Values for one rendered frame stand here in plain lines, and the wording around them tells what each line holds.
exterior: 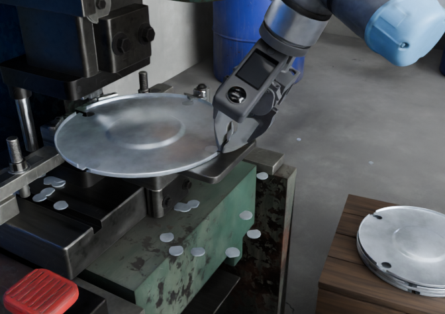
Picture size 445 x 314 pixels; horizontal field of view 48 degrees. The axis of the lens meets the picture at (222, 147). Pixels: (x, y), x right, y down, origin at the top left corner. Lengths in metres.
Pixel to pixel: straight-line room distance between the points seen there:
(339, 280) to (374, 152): 1.33
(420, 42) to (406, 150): 1.96
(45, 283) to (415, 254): 0.88
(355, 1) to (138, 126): 0.43
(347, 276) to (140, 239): 0.56
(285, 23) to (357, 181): 1.62
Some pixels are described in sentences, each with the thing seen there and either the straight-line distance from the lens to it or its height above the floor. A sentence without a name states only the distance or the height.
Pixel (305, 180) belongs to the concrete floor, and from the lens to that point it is 2.16.
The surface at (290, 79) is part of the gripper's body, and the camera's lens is 0.70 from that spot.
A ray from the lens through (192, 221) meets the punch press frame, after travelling 0.84.
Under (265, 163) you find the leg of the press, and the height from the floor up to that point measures 0.64.
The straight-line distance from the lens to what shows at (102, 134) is 0.83.
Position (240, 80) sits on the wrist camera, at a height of 0.93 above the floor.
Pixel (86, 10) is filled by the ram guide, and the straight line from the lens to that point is 0.70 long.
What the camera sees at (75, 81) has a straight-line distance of 0.77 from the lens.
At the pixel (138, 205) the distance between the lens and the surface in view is 0.83.
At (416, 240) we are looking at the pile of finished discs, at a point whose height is 0.38.
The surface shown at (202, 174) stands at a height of 0.78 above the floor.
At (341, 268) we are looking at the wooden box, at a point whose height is 0.35.
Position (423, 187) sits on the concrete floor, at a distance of 2.24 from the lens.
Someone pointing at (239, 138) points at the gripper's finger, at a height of 0.82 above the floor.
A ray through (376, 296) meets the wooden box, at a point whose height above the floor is 0.35.
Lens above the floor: 1.16
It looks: 29 degrees down
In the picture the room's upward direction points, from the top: straight up
